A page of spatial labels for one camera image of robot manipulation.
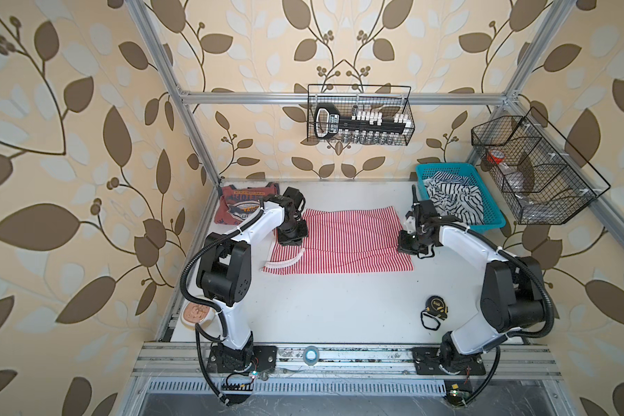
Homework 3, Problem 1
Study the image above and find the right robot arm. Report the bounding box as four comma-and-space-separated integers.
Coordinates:
398, 191, 555, 408

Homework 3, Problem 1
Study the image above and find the round blue button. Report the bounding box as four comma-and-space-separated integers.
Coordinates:
303, 346, 320, 367

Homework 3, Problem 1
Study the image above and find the teal plastic basket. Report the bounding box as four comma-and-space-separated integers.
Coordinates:
415, 163, 506, 232

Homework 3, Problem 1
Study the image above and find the wire basket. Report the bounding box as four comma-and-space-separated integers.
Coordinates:
307, 83, 415, 147
471, 107, 610, 225

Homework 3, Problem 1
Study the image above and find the black tape measure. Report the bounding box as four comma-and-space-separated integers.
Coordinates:
421, 296, 448, 331

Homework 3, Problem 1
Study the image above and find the red capped plastic bottle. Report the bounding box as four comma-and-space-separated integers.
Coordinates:
486, 150, 531, 194

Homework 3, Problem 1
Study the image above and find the back wire basket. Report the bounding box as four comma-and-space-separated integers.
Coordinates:
307, 83, 415, 147

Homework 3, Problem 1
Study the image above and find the round tan pad dish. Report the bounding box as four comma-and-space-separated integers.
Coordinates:
180, 301, 216, 329

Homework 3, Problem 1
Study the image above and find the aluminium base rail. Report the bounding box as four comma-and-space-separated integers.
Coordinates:
132, 343, 562, 381

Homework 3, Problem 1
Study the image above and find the right wire basket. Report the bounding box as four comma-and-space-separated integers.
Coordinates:
471, 107, 610, 225

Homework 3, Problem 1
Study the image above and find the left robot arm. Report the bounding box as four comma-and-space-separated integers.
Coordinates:
180, 187, 309, 407

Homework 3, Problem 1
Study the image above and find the red white striped garment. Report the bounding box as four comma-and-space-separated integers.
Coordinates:
263, 206, 414, 276

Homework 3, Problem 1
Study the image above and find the red tank top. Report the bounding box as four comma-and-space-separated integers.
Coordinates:
214, 182, 279, 225

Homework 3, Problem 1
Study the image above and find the black socket set tool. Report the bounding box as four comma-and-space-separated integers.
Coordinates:
312, 103, 414, 140

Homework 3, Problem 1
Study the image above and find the black white striped garment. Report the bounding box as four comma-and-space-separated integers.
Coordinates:
423, 172, 485, 225

